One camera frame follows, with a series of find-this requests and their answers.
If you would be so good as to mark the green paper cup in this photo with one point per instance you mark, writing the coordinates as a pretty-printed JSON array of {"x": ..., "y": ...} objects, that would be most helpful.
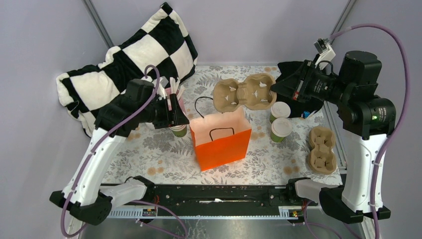
[
  {"x": 279, "y": 112},
  {"x": 275, "y": 138}
]

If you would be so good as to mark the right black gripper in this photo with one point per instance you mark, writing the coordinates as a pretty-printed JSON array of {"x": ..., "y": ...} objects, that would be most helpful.
[{"x": 292, "y": 85}]

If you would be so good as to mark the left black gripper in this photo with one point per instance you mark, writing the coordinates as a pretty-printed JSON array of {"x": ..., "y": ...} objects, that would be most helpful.
[{"x": 177, "y": 116}]

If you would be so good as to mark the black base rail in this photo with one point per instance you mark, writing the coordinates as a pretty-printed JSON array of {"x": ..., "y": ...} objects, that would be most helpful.
[{"x": 223, "y": 200}]

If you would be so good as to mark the single brown cup carrier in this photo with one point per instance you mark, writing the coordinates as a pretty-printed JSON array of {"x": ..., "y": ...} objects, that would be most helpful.
[{"x": 254, "y": 93}]

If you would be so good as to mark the black white checkered pillow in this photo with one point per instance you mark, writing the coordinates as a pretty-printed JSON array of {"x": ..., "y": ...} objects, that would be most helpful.
[{"x": 163, "y": 41}]

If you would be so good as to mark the pink straw holder cup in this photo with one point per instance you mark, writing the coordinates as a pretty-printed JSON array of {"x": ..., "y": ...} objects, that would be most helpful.
[{"x": 176, "y": 87}]

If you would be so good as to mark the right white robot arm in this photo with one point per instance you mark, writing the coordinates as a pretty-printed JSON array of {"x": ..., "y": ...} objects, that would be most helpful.
[{"x": 360, "y": 196}]

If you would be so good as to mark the stack of green cups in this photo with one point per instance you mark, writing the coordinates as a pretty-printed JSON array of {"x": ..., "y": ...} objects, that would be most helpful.
[{"x": 179, "y": 131}]

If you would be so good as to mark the white plastic cup lid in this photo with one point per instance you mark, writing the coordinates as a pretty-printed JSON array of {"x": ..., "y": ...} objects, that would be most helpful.
[{"x": 281, "y": 109}]

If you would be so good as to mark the floral tablecloth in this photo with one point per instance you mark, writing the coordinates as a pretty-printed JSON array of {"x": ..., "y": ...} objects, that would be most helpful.
[{"x": 165, "y": 159}]

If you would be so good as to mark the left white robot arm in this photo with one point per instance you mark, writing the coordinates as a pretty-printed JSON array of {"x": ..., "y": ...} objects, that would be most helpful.
[{"x": 82, "y": 197}]

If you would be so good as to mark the brown cardboard cup carrier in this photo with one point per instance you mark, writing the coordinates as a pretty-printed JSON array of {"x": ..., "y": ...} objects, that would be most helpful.
[{"x": 321, "y": 158}]

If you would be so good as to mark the orange paper bag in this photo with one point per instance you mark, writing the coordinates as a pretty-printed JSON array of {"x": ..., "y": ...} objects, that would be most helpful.
[{"x": 220, "y": 138}]

